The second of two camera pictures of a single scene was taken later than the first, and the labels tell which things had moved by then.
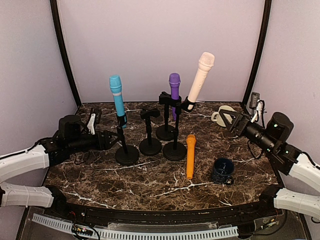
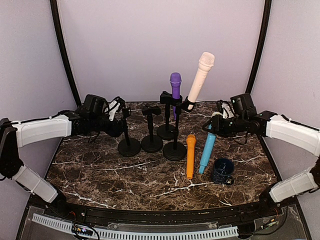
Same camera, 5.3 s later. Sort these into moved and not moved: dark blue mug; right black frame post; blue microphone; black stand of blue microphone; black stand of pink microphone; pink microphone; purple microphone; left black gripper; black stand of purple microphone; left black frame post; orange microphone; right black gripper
Moved: black stand of blue microphone; right black gripper; blue microphone; left black gripper
Not moved: right black frame post; black stand of pink microphone; left black frame post; orange microphone; pink microphone; purple microphone; black stand of purple microphone; dark blue mug
